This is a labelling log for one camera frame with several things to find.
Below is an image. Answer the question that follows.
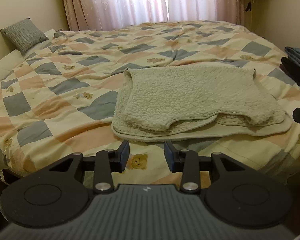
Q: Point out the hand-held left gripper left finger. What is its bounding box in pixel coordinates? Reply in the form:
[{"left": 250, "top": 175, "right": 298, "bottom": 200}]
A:
[{"left": 49, "top": 140, "right": 130, "bottom": 194}]

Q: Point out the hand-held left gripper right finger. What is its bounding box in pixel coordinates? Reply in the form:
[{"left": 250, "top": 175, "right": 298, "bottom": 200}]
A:
[{"left": 164, "top": 141, "right": 243, "bottom": 194}]

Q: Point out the cream fleece garment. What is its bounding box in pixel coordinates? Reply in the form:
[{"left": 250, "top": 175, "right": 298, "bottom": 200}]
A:
[{"left": 111, "top": 64, "right": 293, "bottom": 143}]

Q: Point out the black folded garment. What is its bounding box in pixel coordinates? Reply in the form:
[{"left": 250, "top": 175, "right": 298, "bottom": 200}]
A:
[{"left": 280, "top": 56, "right": 300, "bottom": 93}]

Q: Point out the checked bear print quilt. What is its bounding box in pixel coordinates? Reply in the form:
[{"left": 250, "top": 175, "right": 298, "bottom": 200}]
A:
[{"left": 0, "top": 20, "right": 300, "bottom": 188}]

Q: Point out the long white bolster pillow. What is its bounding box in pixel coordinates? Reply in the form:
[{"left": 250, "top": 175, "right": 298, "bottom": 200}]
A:
[{"left": 0, "top": 49, "right": 26, "bottom": 81}]

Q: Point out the sheer white curtain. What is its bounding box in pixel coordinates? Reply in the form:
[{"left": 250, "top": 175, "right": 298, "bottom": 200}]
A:
[{"left": 75, "top": 0, "right": 240, "bottom": 29}]

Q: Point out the grey striped cushion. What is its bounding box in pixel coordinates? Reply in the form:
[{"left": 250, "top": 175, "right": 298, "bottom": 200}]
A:
[{"left": 0, "top": 19, "right": 49, "bottom": 55}]

